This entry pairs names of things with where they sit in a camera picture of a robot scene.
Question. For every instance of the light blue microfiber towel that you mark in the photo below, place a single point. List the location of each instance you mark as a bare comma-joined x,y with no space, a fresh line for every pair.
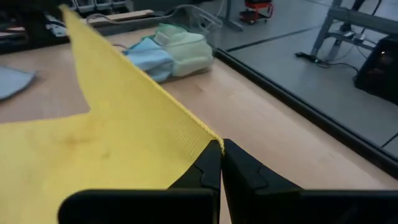
149,59

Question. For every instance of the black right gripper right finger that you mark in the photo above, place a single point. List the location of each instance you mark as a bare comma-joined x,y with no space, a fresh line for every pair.
295,207

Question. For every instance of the pale green microfiber towel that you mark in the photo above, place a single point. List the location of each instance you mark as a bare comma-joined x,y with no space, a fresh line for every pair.
189,53

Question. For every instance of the yellow microfiber towel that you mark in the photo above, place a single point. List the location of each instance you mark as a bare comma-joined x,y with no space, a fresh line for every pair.
109,140

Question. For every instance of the red rolling cart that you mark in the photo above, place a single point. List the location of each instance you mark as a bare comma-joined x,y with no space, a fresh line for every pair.
256,9

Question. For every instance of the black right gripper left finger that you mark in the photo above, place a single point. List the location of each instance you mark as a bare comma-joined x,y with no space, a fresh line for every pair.
155,207

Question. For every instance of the black perforated computer case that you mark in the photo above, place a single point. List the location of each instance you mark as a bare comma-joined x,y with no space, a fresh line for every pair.
379,71

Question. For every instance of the gray metal desk frame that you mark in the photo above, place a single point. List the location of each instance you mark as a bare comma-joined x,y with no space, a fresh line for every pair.
351,18

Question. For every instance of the clear plastic bin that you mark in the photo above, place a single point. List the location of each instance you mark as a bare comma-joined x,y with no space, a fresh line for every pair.
199,18

